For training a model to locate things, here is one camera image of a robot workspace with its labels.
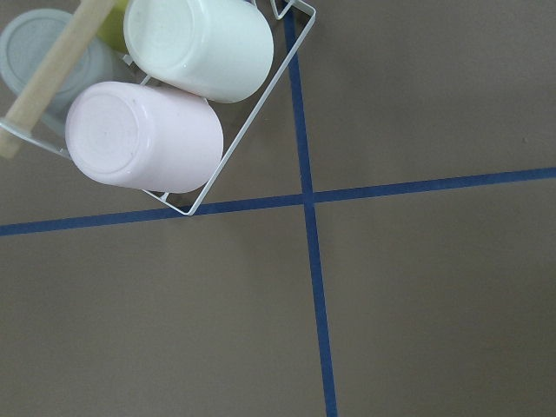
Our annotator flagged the wooden rack handle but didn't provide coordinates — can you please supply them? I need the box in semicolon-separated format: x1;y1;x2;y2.
1;0;116;158

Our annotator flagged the grey-blue cup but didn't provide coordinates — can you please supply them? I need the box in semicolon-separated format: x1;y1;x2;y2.
1;9;133;136

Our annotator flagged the white cup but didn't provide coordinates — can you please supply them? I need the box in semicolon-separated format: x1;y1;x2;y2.
123;0;274;103

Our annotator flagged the pink cup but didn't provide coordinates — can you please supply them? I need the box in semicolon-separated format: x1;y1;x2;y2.
65;82;223;194

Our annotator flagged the white wire cup rack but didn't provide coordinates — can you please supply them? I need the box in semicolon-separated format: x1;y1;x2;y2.
18;1;316;216

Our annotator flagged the yellow-green cup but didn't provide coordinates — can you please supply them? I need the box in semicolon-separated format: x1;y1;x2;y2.
97;0;129;54

